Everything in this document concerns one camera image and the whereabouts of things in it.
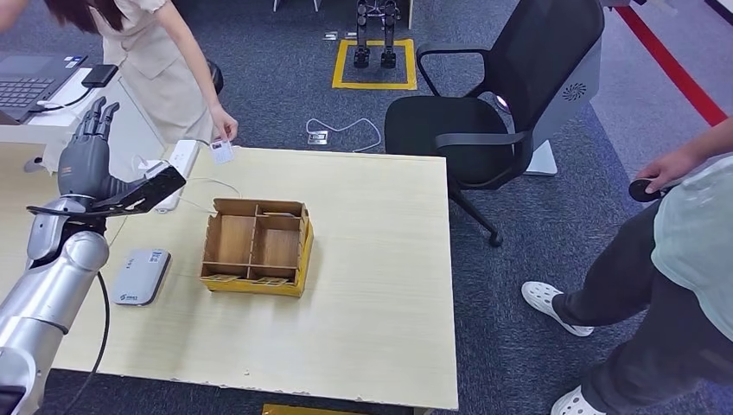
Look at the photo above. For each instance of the white power strip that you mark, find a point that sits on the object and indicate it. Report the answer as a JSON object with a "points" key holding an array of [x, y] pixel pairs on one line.
{"points": [[186, 152]]}

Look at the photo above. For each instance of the white chair legs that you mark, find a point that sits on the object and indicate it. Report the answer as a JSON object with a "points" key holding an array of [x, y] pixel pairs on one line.
{"points": [[276, 4]]}

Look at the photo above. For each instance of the dark grey laptop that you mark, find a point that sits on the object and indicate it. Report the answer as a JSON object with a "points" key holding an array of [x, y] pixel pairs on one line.
{"points": [[28, 80]]}

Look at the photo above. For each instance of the white crumpled bag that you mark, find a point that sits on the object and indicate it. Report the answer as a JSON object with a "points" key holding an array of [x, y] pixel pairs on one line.
{"points": [[51, 160]]}

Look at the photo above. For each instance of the person's right forearm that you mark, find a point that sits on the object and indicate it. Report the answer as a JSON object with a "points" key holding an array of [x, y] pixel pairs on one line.
{"points": [[713, 140]]}

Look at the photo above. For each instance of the black round controller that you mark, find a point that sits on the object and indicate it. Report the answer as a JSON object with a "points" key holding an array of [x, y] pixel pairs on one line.
{"points": [[638, 192]]}

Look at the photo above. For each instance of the person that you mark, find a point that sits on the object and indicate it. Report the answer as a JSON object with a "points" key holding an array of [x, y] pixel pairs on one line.
{"points": [[160, 86], [647, 309]]}

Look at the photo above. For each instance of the white perforated shoe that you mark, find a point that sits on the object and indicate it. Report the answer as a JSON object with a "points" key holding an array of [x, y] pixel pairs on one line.
{"points": [[572, 404], [548, 302]]}

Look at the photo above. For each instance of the room key card standing upright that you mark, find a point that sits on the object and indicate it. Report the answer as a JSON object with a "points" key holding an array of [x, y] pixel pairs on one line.
{"points": [[279, 215]]}

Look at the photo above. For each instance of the metal floor socket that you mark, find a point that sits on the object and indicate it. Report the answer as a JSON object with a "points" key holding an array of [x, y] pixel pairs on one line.
{"points": [[318, 137]]}

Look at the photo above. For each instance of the yellow tape strip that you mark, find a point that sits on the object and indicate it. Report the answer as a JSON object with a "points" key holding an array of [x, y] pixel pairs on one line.
{"points": [[298, 410]]}

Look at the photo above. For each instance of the black robot legs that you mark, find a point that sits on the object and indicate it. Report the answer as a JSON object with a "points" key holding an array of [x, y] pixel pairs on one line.
{"points": [[362, 34]]}

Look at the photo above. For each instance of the white ID card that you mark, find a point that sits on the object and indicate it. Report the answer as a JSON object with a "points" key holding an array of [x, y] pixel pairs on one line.
{"points": [[222, 153]]}

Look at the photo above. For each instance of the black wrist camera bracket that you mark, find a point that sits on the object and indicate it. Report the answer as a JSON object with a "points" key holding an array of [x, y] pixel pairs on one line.
{"points": [[152, 192]]}

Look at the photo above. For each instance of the person's right hand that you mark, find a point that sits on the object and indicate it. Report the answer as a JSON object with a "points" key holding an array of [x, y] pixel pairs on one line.
{"points": [[670, 169]]}

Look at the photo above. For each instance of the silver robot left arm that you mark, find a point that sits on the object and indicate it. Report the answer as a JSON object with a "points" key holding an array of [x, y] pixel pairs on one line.
{"points": [[51, 292]]}

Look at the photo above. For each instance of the patterned room key card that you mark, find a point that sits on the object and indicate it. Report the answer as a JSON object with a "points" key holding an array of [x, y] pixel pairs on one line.
{"points": [[270, 281], [220, 278]]}

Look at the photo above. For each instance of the black office chair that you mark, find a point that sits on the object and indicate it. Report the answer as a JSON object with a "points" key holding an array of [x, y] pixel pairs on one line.
{"points": [[446, 132]]}

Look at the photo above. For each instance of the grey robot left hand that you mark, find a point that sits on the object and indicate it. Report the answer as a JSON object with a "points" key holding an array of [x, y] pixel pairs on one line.
{"points": [[86, 166]]}

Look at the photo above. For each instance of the white desk stand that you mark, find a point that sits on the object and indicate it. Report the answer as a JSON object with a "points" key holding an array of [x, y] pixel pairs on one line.
{"points": [[131, 126]]}

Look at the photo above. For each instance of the wooden compartment box yellow base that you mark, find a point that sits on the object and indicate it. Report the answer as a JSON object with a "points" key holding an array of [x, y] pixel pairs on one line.
{"points": [[275, 249]]}

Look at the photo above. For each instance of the black adapter hub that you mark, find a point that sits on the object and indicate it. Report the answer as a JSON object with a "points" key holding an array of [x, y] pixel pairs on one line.
{"points": [[99, 75]]}

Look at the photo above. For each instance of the grey card reader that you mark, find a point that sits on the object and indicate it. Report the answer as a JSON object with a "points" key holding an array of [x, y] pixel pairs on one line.
{"points": [[140, 278]]}

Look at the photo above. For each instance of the black round stool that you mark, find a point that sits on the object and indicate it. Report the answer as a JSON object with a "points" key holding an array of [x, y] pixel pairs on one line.
{"points": [[216, 77]]}

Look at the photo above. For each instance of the grey round foot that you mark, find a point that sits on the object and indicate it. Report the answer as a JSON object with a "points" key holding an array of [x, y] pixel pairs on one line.
{"points": [[33, 166]]}

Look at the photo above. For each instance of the red floor tape line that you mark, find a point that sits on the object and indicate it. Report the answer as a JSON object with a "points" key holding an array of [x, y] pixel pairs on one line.
{"points": [[673, 66]]}

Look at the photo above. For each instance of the white grey floor machine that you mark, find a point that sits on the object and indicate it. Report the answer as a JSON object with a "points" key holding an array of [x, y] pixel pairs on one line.
{"points": [[571, 97]]}

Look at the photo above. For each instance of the person's forearm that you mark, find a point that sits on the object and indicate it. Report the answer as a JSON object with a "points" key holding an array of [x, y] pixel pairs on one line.
{"points": [[203, 80]]}

